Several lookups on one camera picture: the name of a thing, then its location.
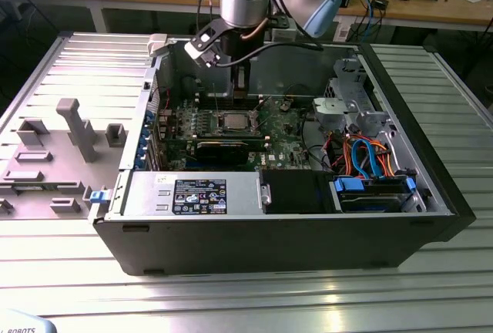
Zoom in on CPU socket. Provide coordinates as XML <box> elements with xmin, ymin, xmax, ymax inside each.
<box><xmin>215</xmin><ymin>109</ymin><xmax>255</xmax><ymax>136</ymax></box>

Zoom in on RAM slot white clips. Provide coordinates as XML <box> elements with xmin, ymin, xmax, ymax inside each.
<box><xmin>188</xmin><ymin>135</ymin><xmax>270</xmax><ymax>143</ymax></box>

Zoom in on silver metal latch plate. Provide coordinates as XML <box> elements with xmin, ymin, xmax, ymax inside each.
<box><xmin>259</xmin><ymin>183</ymin><xmax>273</xmax><ymax>207</ymax></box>

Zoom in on hard disk in blue carrier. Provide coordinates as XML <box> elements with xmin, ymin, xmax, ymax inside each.
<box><xmin>330</xmin><ymin>176</ymin><xmax>418</xmax><ymax>214</ymax></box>

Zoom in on open black PC case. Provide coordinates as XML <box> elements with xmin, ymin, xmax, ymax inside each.
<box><xmin>91</xmin><ymin>32</ymin><xmax>477</xmax><ymax>277</ymax></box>

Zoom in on black graphics card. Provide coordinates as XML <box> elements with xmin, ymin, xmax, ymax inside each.
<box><xmin>195</xmin><ymin>139</ymin><xmax>250</xmax><ymax>167</ymax></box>

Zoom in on red orange wire bundle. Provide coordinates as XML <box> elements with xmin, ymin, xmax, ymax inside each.
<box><xmin>326</xmin><ymin>134</ymin><xmax>352</xmax><ymax>176</ymax></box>

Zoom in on green motherboard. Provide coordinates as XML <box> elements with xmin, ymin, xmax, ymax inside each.
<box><xmin>153</xmin><ymin>96</ymin><xmax>314</xmax><ymax>171</ymax></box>

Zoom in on metal socket cover frame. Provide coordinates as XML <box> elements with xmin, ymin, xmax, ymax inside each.
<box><xmin>246</xmin><ymin>98</ymin><xmax>271</xmax><ymax>129</ymax></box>

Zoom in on blue flat data wire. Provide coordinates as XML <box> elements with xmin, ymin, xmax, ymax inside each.
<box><xmin>349</xmin><ymin>138</ymin><xmax>383</xmax><ymax>180</ymax></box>

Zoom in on thin black looped cable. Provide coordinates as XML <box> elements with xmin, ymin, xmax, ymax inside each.
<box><xmin>283</xmin><ymin>83</ymin><xmax>320</xmax><ymax>99</ymax></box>

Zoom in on pale grey case latch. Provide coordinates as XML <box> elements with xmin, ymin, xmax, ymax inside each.
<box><xmin>147</xmin><ymin>33</ymin><xmax>171</xmax><ymax>57</ymax></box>

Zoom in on silver square CPU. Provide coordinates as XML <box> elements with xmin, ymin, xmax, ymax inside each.
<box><xmin>223</xmin><ymin>113</ymin><xmax>248</xmax><ymax>132</ymax></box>

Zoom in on blue network cable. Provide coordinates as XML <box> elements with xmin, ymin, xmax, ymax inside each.
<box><xmin>365</xmin><ymin>0</ymin><xmax>381</xmax><ymax>39</ymax></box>

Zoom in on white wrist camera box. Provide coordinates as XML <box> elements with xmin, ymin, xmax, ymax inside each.
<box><xmin>183</xmin><ymin>29</ymin><xmax>221</xmax><ymax>69</ymax></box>

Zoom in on metal optical bay cage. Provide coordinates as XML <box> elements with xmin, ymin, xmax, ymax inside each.
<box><xmin>325</xmin><ymin>57</ymin><xmax>373</xmax><ymax>103</ymax></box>

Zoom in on pale blue teach pendant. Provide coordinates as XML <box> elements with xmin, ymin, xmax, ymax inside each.
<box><xmin>0</xmin><ymin>308</ymin><xmax>59</xmax><ymax>333</ymax></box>

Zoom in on grey power supply unit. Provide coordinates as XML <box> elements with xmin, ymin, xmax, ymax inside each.
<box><xmin>122</xmin><ymin>170</ymin><xmax>263</xmax><ymax>219</ymax></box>

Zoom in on black cylindrical case part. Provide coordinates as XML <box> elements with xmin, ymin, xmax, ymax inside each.
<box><xmin>180</xmin><ymin>73</ymin><xmax>204</xmax><ymax>99</ymax></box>

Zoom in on black camera cable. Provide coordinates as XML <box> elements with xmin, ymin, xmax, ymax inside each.
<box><xmin>214</xmin><ymin>41</ymin><xmax>326</xmax><ymax>69</ymax></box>

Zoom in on orange power wire bundle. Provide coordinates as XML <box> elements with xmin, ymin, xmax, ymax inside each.
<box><xmin>375</xmin><ymin>140</ymin><xmax>397</xmax><ymax>178</ymax></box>

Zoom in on grey metal drive bracket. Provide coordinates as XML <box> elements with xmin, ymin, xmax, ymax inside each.
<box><xmin>311</xmin><ymin>96</ymin><xmax>390</xmax><ymax>133</ymax></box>

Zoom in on grey parts rack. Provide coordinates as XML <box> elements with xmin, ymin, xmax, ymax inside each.
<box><xmin>0</xmin><ymin>97</ymin><xmax>129</xmax><ymax>221</ymax></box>

